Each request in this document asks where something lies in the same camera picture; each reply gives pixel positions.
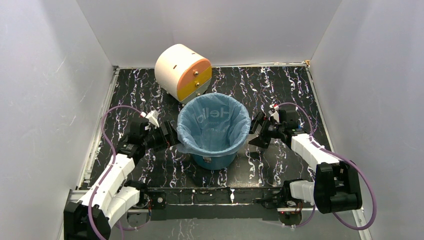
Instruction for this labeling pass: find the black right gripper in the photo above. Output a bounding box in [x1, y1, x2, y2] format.
[239, 111, 285, 149]

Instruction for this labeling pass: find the teal plastic trash bin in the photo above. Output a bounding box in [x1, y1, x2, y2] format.
[190, 150, 237, 171]

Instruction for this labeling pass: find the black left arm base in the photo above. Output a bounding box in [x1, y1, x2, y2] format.
[115, 186, 154, 231]

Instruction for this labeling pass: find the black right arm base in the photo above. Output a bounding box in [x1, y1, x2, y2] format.
[251, 188, 316, 228]

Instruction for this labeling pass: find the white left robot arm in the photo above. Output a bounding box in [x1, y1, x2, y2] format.
[63, 118, 179, 240]

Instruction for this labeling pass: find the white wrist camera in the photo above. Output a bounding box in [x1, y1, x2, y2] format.
[268, 104, 280, 123]
[140, 109, 160, 128]

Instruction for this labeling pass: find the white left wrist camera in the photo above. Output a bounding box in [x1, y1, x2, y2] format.
[140, 109, 160, 128]

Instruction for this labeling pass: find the round pastel drawer cabinet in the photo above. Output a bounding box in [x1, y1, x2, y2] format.
[154, 44, 213, 105]

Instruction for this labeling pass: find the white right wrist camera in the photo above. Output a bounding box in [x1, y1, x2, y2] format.
[268, 104, 280, 123]

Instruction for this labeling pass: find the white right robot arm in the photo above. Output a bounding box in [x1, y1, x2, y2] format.
[248, 109, 363, 214]

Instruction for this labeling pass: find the translucent blue plastic bag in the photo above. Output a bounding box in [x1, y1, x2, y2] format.
[176, 93, 251, 157]

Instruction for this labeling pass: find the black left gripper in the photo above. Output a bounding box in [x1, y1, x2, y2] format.
[142, 121, 184, 152]

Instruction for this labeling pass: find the aluminium frame rail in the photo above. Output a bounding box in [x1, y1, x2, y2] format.
[57, 187, 372, 240]

